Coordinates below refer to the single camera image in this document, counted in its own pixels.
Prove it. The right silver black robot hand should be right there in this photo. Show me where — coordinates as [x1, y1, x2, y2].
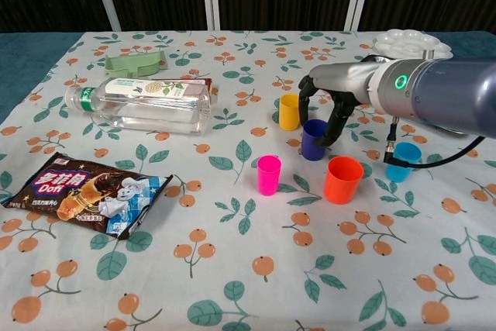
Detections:
[297, 57, 384, 149]

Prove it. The yellow plastic cup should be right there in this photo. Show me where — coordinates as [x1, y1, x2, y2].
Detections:
[278, 93, 301, 131]

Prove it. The dark blue plastic cup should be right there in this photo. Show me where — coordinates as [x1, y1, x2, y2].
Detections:
[301, 119, 330, 162]

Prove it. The light blue plastic cup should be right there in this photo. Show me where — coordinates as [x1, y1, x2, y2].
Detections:
[385, 142, 422, 184]

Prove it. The pink plastic cup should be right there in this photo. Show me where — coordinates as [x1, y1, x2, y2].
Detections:
[257, 154, 282, 197]

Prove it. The white flower paint palette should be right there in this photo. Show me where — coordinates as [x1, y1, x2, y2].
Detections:
[372, 29, 453, 61]

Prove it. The orange plastic cup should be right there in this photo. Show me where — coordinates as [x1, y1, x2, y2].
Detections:
[322, 155, 365, 205]

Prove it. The clear plastic water bottle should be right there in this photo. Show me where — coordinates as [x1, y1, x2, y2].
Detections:
[64, 77, 212, 137]

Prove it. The green plastic dustpan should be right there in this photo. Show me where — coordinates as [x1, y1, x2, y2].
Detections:
[104, 50, 166, 79]

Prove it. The floral fruit print tablecloth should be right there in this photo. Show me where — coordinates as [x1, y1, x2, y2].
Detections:
[0, 30, 496, 331]

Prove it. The chocolate cone snack bag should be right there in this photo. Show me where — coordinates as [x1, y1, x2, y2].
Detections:
[1, 151, 174, 241]

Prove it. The teal table cover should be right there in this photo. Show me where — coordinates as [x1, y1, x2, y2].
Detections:
[0, 30, 496, 125]

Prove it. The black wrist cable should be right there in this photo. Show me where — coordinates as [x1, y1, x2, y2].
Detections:
[382, 116, 487, 169]

